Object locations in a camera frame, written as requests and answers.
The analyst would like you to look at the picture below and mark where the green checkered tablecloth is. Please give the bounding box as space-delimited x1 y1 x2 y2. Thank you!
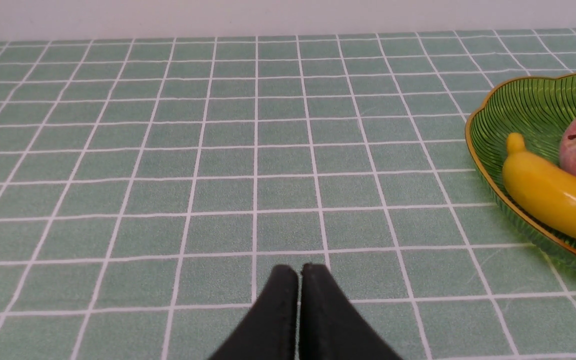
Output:
0 28 576 360

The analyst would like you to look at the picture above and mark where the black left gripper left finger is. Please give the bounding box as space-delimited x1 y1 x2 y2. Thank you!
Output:
210 264 299 360

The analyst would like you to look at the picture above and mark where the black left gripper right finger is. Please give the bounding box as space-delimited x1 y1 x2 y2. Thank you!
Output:
299 263 402 360

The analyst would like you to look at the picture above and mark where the green glass fruit plate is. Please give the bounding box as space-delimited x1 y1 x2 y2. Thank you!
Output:
464 73 576 271

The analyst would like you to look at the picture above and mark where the yellow banana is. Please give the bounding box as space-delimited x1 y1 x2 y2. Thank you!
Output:
502 132 576 239

